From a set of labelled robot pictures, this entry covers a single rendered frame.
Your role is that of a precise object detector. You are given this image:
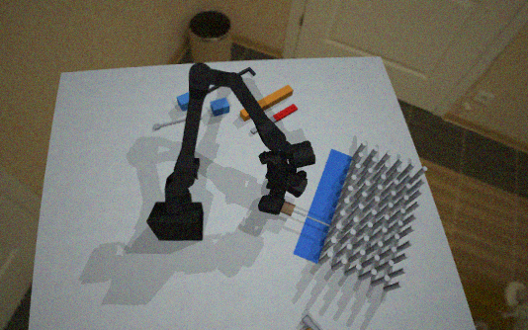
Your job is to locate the orange rectangular bar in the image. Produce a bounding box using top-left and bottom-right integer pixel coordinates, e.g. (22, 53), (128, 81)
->
(240, 85), (294, 122)

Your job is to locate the black l-shaped hook tool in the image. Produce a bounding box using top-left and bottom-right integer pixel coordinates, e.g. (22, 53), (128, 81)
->
(207, 67), (256, 95)

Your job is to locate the wooden tool handle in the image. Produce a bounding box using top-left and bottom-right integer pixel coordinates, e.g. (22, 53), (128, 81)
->
(281, 201), (344, 234)

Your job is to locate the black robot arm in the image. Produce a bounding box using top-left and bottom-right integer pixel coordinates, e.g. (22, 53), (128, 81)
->
(164, 63), (315, 216)

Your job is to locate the grey metal wrench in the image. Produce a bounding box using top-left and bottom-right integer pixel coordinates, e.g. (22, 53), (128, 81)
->
(154, 118), (186, 130)

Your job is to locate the blue cube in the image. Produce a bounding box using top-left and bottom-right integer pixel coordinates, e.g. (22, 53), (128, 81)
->
(210, 97), (229, 117)
(176, 92), (189, 112)

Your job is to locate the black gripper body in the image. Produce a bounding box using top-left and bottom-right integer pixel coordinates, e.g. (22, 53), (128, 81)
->
(258, 164), (297, 215)

